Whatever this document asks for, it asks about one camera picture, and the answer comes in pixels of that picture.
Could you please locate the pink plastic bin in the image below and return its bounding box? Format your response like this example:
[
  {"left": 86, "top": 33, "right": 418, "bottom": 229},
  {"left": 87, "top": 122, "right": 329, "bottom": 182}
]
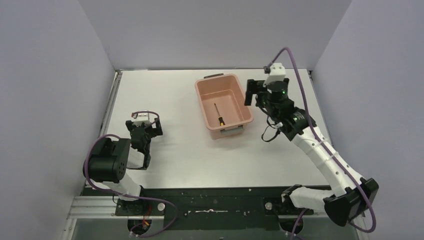
[{"left": 194, "top": 73, "right": 254, "bottom": 140}]

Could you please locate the aluminium front rail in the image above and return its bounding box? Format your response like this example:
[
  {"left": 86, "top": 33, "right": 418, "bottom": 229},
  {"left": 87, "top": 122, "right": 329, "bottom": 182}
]
[{"left": 62, "top": 188, "right": 366, "bottom": 240}]

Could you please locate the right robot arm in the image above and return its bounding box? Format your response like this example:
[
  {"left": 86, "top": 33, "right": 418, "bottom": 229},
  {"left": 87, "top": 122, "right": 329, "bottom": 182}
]
[{"left": 244, "top": 78, "right": 379, "bottom": 227}]

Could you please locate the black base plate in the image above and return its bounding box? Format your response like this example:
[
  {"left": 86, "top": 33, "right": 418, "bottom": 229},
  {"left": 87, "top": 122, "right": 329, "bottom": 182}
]
[{"left": 81, "top": 186, "right": 349, "bottom": 232}]

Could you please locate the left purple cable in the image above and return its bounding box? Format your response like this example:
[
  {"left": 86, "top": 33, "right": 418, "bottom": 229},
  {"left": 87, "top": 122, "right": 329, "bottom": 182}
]
[{"left": 84, "top": 110, "right": 179, "bottom": 239}]

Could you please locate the aluminium left side rail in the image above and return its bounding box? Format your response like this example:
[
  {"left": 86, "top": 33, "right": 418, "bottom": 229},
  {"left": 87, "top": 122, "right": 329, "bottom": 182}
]
[{"left": 99, "top": 70, "right": 123, "bottom": 136}]

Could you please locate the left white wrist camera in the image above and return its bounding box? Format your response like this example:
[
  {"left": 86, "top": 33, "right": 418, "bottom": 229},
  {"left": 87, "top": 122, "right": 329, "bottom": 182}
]
[{"left": 131, "top": 110, "right": 151, "bottom": 125}]

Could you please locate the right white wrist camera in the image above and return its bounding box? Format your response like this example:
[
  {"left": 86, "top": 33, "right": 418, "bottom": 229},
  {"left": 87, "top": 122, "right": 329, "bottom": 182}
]
[{"left": 263, "top": 62, "right": 287, "bottom": 87}]

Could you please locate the yellow black screwdriver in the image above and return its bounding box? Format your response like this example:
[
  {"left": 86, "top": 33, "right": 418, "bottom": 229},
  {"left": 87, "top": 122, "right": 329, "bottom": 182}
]
[{"left": 214, "top": 103, "right": 225, "bottom": 126}]

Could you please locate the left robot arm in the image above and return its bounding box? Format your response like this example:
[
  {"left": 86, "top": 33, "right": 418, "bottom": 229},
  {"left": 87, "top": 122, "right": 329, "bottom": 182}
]
[{"left": 83, "top": 117, "right": 163, "bottom": 215}]

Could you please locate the aluminium rail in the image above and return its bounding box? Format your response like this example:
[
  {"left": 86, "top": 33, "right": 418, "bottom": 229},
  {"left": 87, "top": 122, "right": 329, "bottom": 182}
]
[
  {"left": 99, "top": 70, "right": 123, "bottom": 136},
  {"left": 62, "top": 188, "right": 366, "bottom": 240}
]

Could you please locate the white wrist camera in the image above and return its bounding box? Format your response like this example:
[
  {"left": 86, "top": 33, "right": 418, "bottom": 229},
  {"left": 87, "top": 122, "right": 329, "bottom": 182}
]
[
  {"left": 131, "top": 110, "right": 151, "bottom": 125},
  {"left": 263, "top": 62, "right": 287, "bottom": 87}
]

